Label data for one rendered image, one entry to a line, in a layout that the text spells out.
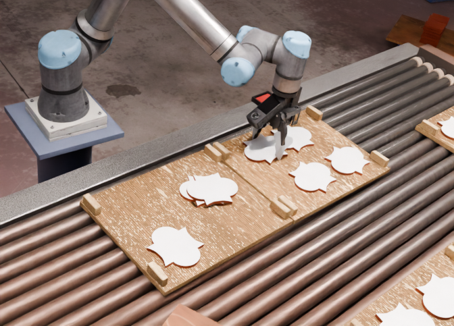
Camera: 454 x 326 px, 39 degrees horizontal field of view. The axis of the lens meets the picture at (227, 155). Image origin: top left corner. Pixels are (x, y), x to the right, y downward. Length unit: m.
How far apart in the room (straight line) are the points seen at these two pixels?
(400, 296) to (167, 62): 2.82
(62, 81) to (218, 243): 0.66
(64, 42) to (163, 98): 1.92
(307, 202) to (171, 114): 1.99
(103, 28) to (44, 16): 2.66
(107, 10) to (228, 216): 0.67
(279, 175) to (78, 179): 0.54
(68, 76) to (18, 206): 0.42
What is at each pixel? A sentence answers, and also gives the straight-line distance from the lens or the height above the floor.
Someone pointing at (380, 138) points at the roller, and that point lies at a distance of 2.06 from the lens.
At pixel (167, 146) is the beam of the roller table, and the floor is 0.92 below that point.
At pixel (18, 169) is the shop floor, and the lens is 3.18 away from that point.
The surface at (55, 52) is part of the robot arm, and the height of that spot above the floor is 1.13.
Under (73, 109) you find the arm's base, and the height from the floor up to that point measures 0.95.
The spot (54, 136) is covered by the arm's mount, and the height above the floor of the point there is 0.89.
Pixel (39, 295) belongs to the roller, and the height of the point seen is 0.92.
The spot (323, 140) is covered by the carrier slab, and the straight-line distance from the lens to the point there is 1.94.
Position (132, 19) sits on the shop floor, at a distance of 4.55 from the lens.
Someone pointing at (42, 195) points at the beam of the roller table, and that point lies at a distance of 1.66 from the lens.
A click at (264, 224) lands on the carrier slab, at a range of 1.60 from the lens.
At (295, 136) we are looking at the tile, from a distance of 1.91.
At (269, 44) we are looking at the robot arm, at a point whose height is 1.27.
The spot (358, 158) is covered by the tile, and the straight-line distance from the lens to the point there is 1.90.
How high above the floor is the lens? 2.02
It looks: 37 degrees down
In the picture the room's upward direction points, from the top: 10 degrees clockwise
